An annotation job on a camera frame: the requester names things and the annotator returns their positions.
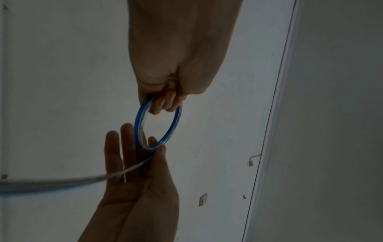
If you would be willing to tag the person's left hand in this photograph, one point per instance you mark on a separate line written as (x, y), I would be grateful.
(179, 47)

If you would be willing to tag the white wall socket box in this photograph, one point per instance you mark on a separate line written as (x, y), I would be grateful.
(203, 200)

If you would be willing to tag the person's right hand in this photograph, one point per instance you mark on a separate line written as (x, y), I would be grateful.
(143, 193)

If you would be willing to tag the clear blue striped tube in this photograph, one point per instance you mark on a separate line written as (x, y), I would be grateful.
(138, 122)

